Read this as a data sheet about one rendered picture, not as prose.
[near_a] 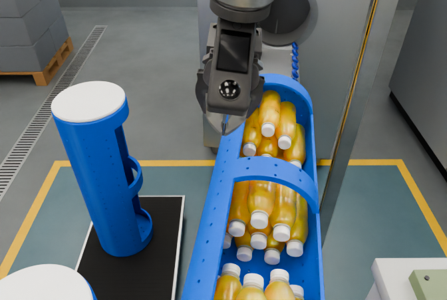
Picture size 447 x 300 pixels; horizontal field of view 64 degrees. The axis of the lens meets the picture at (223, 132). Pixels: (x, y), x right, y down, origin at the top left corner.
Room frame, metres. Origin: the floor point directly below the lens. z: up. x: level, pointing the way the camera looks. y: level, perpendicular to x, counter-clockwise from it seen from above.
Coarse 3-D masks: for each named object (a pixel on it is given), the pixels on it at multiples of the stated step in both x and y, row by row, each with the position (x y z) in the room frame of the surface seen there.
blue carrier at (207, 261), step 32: (288, 96) 1.00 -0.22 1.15; (224, 160) 0.66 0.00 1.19; (256, 160) 0.61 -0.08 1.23; (224, 192) 0.54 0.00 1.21; (224, 224) 0.44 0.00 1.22; (192, 256) 0.42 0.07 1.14; (224, 256) 0.51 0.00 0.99; (256, 256) 0.53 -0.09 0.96; (288, 256) 0.51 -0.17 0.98; (320, 256) 0.43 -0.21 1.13; (192, 288) 0.33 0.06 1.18; (320, 288) 0.36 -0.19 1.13
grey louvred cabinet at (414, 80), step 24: (432, 0) 2.57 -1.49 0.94; (432, 24) 2.46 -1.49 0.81; (408, 48) 2.66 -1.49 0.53; (432, 48) 2.36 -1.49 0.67; (408, 72) 2.54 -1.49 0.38; (432, 72) 2.25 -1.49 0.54; (408, 96) 2.41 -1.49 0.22; (432, 96) 2.14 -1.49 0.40; (408, 120) 2.35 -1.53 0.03; (432, 120) 2.03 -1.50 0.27; (432, 144) 1.92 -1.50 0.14
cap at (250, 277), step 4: (244, 276) 0.37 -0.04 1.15; (248, 276) 0.36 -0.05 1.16; (252, 276) 0.36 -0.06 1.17; (256, 276) 0.36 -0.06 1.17; (260, 276) 0.36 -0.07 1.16; (244, 280) 0.36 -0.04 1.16; (248, 280) 0.35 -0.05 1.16; (252, 280) 0.35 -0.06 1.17; (256, 280) 0.35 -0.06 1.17; (260, 280) 0.35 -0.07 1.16; (260, 284) 0.35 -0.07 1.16
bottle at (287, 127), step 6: (282, 102) 1.00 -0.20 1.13; (288, 102) 0.99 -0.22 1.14; (282, 108) 0.96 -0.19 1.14; (288, 108) 0.96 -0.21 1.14; (294, 108) 0.97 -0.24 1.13; (282, 114) 0.93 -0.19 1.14; (288, 114) 0.92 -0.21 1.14; (294, 114) 0.94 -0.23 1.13; (282, 120) 0.89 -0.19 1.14; (288, 120) 0.89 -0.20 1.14; (294, 120) 0.91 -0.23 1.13; (282, 126) 0.87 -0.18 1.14; (288, 126) 0.86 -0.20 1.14; (294, 126) 0.88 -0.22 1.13; (276, 132) 0.86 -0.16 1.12; (282, 132) 0.85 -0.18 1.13; (288, 132) 0.84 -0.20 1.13; (294, 132) 0.86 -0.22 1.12; (276, 138) 0.86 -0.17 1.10
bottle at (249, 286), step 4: (244, 284) 0.35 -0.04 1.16; (248, 284) 0.34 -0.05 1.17; (252, 284) 0.34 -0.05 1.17; (256, 284) 0.34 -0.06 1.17; (244, 288) 0.34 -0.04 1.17; (248, 288) 0.33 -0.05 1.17; (252, 288) 0.33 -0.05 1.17; (256, 288) 0.33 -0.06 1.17; (260, 288) 0.34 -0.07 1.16; (240, 292) 0.33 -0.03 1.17; (244, 292) 0.32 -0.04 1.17; (248, 292) 0.32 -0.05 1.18; (252, 292) 0.32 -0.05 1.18; (256, 292) 0.32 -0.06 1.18; (260, 292) 0.33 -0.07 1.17; (236, 296) 0.33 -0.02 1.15; (240, 296) 0.32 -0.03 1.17; (244, 296) 0.32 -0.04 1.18; (248, 296) 0.31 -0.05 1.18; (252, 296) 0.31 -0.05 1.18; (256, 296) 0.31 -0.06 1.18; (260, 296) 0.32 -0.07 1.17; (264, 296) 0.32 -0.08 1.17
